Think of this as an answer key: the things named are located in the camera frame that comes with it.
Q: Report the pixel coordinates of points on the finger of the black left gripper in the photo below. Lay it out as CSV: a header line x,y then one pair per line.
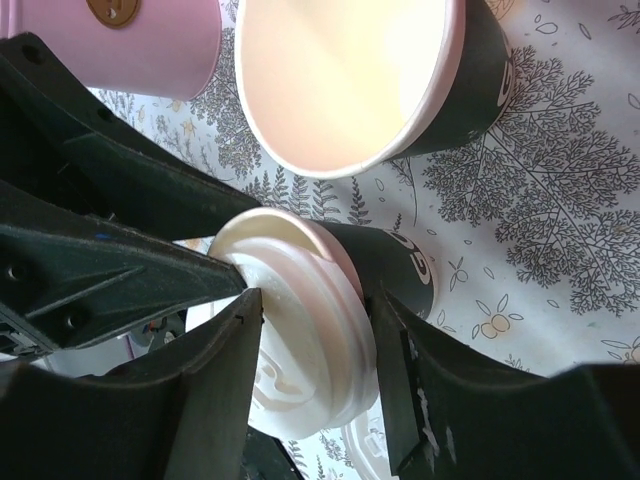
x,y
61,144
62,292

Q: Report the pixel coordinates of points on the black paper coffee cup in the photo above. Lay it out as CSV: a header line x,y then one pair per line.
x,y
368,256

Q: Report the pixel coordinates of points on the white plastic cup lid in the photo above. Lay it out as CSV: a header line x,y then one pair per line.
x,y
365,444

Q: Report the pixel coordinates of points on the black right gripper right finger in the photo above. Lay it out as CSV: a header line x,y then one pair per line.
x,y
451,412

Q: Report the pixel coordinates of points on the pink cup of straws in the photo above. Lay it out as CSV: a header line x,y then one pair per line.
x,y
164,48

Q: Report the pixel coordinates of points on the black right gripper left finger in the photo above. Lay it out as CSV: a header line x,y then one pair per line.
x,y
179,412

